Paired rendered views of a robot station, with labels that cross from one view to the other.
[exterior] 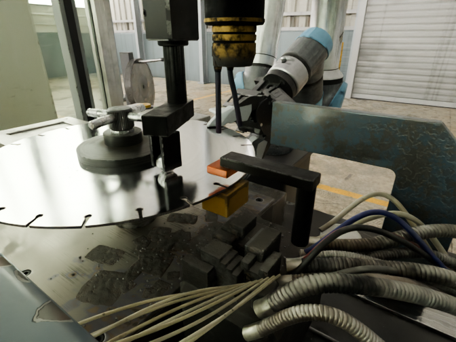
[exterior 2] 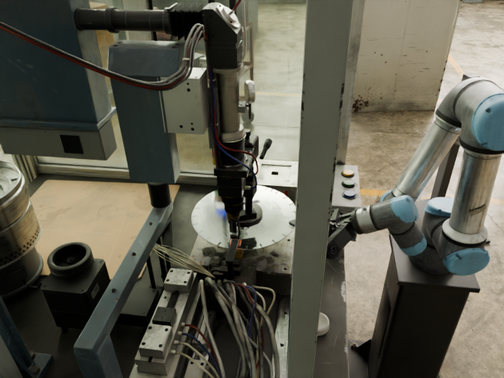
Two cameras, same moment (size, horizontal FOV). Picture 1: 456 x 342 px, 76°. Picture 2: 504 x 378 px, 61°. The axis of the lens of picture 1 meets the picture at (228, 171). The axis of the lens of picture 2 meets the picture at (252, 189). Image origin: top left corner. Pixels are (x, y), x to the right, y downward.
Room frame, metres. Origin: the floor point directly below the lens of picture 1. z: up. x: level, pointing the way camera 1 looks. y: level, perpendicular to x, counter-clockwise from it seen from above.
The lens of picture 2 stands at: (-0.09, -0.85, 1.76)
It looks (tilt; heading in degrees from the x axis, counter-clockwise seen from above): 34 degrees down; 65
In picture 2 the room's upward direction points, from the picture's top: 1 degrees counter-clockwise
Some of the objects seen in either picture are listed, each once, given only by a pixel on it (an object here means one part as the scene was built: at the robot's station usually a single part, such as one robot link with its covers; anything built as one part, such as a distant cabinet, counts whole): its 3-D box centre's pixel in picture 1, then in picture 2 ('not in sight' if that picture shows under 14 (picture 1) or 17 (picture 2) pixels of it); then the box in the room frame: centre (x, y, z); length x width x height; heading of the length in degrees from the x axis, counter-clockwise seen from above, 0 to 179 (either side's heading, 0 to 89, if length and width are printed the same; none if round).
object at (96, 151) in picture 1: (123, 140); (244, 210); (0.35, 0.13, 0.96); 0.11 x 0.11 x 0.03
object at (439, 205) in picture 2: not in sight; (443, 220); (0.91, -0.15, 0.91); 0.13 x 0.12 x 0.14; 64
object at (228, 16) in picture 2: not in sight; (163, 72); (0.14, 0.07, 1.45); 0.35 x 0.07 x 0.28; 145
